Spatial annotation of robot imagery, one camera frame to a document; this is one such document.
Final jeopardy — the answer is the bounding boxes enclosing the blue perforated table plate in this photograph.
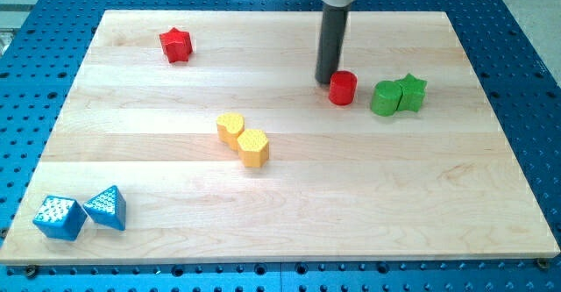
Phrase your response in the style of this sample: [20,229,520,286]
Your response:
[1,0,560,291]

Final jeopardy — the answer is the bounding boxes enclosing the yellow heart block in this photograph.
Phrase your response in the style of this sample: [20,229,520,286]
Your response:
[216,112,245,151]

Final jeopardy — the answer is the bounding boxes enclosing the yellow hexagon block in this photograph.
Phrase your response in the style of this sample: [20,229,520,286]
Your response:
[237,129,269,167]

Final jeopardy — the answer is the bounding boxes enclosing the green cylinder block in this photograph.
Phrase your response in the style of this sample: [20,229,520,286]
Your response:
[370,81,402,117]

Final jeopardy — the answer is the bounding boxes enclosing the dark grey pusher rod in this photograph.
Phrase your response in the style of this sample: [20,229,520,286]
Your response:
[315,0,354,85]

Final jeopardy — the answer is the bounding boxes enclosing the blue cube block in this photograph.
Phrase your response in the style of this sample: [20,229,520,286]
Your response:
[32,195,88,241]

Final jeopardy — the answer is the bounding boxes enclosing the red cylinder block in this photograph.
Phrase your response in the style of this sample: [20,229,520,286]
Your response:
[329,70,358,106]

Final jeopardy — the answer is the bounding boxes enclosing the wooden board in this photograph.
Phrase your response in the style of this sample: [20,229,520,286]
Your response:
[1,11,559,265]

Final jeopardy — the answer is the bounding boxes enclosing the green star block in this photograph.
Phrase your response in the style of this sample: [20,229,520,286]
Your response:
[395,74,427,112]

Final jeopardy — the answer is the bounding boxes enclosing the blue triangle block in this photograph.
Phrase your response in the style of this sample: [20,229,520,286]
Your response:
[83,185,126,231]

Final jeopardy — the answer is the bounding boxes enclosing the red star block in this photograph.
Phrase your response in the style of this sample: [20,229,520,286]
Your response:
[159,27,193,63]

